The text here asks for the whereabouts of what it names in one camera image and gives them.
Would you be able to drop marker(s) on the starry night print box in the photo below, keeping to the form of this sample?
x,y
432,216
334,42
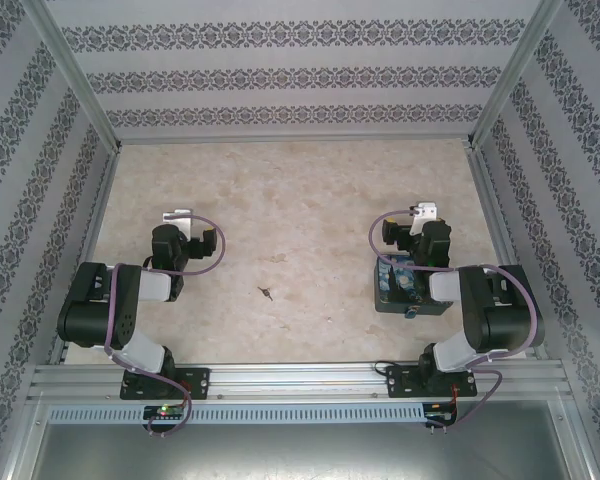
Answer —
x,y
397,287

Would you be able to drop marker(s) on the small metal key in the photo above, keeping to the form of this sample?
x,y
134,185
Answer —
x,y
266,292

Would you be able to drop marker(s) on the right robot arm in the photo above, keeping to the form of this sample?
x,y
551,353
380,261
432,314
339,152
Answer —
x,y
505,320

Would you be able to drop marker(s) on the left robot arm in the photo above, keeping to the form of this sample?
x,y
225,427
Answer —
x,y
95,310

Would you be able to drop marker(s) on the left controller circuit board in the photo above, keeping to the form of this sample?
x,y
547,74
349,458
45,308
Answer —
x,y
165,411

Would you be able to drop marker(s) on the controller circuit board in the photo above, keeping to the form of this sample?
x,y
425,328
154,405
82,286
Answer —
x,y
165,411
440,414

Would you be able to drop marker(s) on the right controller circuit board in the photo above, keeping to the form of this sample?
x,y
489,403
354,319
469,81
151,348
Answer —
x,y
440,414

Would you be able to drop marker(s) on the grey metal sheet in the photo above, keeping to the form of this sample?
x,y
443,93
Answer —
x,y
300,452

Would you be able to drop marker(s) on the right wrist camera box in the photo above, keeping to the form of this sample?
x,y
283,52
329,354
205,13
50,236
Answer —
x,y
426,210

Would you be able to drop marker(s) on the aluminium side rail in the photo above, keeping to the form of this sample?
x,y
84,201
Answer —
x,y
502,240
87,250

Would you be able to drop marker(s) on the aluminium rear rail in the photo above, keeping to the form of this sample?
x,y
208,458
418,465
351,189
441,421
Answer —
x,y
295,140

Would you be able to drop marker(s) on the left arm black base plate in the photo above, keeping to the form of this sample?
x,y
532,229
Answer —
x,y
197,382

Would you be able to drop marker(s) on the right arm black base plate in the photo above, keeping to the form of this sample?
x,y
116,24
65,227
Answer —
x,y
400,382

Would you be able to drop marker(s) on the aluminium mounting rail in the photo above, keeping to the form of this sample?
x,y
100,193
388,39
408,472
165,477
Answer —
x,y
300,380

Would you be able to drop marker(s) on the aluminium frame post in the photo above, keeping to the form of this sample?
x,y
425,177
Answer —
x,y
75,75
512,75

